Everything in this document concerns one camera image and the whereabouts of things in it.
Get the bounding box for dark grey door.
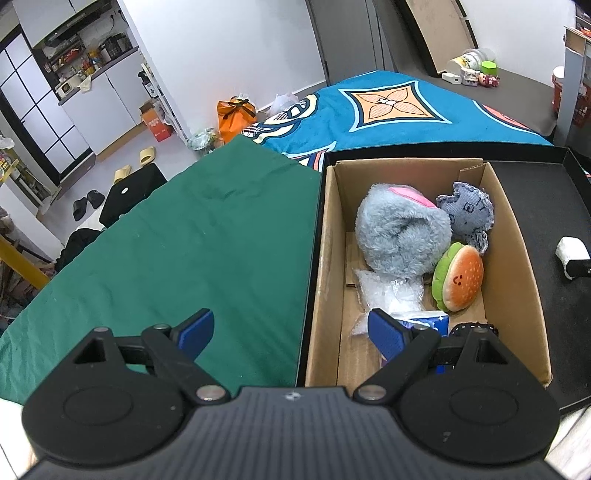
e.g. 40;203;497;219
307;0;398;86

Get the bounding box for blue denim fabric toy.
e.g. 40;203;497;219
436;181;495;254

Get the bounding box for black framed glass door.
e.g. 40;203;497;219
0;25;98;185

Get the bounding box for dark cloth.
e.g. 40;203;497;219
55;227;109;273

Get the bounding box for black framed board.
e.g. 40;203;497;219
406;0;478;77

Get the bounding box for white towel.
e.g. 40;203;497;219
0;398;591;480

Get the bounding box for white rack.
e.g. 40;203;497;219
139;60;190;144

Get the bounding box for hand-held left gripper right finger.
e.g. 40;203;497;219
352;308;513;408

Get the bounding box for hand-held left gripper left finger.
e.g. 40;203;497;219
71;308;232;407

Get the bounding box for cardboard box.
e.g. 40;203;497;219
305;158;552;388

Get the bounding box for blue printed blanket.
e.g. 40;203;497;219
240;69;591;171

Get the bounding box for black tray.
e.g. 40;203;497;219
295;147;591;411

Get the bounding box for clear bag green contents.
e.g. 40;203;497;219
187;129;220;152

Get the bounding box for yellow table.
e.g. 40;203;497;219
0;235;51;289

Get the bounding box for burger plush toy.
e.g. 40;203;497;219
431;242;485;313

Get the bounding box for green cloth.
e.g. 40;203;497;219
0;136;324;407

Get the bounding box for blue tissue packet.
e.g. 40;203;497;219
392;311;451;337

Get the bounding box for white frame desk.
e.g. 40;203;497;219
551;25;591;148

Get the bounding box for white plastic bag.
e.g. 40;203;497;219
269;92;301;116

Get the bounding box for orange carton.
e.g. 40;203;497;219
140;99;174;142

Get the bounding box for grey pink plush toy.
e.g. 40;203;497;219
355;183;453;281

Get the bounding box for grey mat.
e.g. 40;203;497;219
374;0;566;139

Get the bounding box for white plush cube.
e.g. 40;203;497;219
555;236;591;280

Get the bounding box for white kitchen cabinet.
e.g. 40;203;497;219
11;0;162;162

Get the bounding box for orange gift bag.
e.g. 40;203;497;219
217;97;257;144

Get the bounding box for clear plastic bag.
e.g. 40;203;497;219
350;269;432;337

